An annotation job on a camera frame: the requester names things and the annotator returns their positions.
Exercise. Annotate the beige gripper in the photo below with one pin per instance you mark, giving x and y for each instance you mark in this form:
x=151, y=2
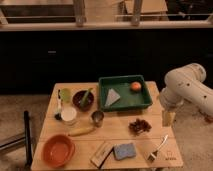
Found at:
x=168, y=118

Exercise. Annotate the dark grape bunch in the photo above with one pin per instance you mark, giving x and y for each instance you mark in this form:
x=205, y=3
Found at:
x=139, y=126

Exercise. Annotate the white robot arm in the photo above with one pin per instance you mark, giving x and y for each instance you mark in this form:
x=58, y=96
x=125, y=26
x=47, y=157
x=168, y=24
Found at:
x=185, y=83

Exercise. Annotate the small metal cup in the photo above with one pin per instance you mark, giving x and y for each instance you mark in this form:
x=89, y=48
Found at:
x=97, y=118

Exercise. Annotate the white cup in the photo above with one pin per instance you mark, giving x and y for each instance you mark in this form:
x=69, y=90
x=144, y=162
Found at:
x=69, y=115

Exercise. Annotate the light green cup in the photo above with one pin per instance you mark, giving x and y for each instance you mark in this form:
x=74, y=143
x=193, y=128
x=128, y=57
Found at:
x=65, y=95

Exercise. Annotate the green plastic tray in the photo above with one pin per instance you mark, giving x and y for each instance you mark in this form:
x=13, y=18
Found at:
x=128, y=99

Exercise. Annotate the orange fruit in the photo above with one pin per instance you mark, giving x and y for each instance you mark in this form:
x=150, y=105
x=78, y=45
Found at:
x=135, y=86

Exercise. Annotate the blue sponge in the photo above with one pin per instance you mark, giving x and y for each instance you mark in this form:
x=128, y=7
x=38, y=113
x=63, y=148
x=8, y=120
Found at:
x=124, y=151

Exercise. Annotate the grey folded cloth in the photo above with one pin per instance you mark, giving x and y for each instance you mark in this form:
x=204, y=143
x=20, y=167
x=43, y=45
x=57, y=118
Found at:
x=112, y=97

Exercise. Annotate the wooden block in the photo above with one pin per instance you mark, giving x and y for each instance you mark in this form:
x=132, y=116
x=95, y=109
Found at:
x=101, y=154

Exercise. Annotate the green utensil in bowl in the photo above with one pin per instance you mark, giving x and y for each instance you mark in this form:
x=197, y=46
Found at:
x=84, y=98

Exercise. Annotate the dark maroon bowl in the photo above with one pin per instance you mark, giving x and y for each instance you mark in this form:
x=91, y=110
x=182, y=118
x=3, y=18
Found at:
x=77, y=99

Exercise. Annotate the yellow banana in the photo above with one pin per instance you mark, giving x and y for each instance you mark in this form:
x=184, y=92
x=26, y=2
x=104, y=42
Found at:
x=81, y=131

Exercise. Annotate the orange plastic bowl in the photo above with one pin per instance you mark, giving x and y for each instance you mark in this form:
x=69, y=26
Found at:
x=57, y=151

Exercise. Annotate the black table leg bar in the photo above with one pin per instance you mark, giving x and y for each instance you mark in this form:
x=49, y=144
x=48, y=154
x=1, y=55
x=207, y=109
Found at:
x=27, y=139

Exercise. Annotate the white handled brush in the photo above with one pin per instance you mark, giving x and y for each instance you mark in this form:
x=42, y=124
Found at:
x=59, y=107

